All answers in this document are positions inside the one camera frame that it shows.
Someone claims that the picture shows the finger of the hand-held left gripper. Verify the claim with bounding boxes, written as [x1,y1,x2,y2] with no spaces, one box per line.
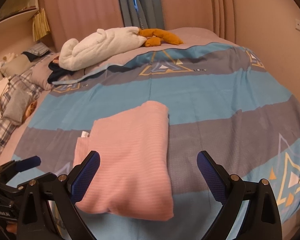
[0,155,42,180]

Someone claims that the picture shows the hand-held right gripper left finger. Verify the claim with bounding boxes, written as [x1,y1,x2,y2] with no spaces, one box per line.
[16,150,101,240]

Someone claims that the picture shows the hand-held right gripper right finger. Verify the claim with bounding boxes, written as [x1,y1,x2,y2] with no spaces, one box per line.
[196,150,283,240]

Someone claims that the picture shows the pink long-sleeve shirt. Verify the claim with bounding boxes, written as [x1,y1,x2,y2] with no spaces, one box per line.
[72,100,175,221]

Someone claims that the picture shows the plaid blanket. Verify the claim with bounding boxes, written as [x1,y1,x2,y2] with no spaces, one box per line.
[0,67,44,159]

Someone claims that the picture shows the small orange doll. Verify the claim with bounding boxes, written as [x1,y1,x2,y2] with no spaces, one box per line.
[24,100,38,119]

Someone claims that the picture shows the grey folded cloth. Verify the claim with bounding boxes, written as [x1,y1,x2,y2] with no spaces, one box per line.
[2,87,33,125]

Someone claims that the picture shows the blue grey patterned quilt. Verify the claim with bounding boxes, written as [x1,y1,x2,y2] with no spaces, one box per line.
[11,42,300,240]

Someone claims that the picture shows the dark navy cloth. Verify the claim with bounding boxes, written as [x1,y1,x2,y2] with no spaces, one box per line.
[47,61,77,84]

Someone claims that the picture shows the beige pillow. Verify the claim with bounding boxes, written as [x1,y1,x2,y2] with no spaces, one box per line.
[0,54,34,77]

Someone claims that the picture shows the white plush toys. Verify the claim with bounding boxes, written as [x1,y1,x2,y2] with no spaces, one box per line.
[0,52,18,73]

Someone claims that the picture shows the blue striped folded cloth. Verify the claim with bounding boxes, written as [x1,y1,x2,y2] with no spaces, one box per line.
[22,42,52,62]

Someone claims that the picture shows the white plush goose toy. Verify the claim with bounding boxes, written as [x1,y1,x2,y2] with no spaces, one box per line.
[59,26,184,71]

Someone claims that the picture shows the yellow striped hanging cloth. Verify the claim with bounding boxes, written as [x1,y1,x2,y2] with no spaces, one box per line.
[32,8,51,42]

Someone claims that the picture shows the mauve bed sheet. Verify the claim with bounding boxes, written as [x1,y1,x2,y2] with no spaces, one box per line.
[0,27,240,165]

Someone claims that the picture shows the pink curtain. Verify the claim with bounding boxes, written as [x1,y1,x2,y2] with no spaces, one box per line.
[39,0,125,52]
[156,0,237,45]

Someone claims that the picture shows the blue curtain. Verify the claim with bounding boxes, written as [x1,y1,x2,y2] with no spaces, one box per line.
[115,0,165,30]

